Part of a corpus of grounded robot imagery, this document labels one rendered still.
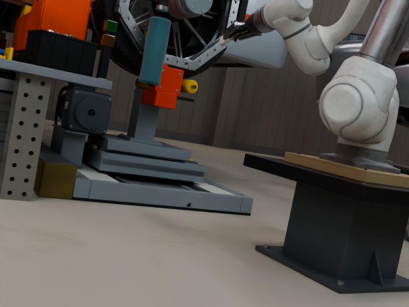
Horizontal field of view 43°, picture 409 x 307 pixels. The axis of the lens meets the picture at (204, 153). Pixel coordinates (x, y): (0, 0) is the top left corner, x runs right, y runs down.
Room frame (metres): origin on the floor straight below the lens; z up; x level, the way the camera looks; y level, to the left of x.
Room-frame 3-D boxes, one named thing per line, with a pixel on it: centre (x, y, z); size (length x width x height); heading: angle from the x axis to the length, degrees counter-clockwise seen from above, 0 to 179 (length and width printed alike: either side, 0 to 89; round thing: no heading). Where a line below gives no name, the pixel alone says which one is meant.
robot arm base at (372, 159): (1.60, -0.49, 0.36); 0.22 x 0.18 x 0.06; 117
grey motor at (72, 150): (2.32, 0.59, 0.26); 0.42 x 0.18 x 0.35; 29
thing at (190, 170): (2.40, 0.28, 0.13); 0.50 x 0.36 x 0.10; 119
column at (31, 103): (1.74, 0.61, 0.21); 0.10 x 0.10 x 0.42; 29
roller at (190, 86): (2.38, 0.17, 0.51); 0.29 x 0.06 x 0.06; 29
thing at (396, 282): (1.59, -0.47, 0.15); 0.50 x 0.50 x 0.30; 33
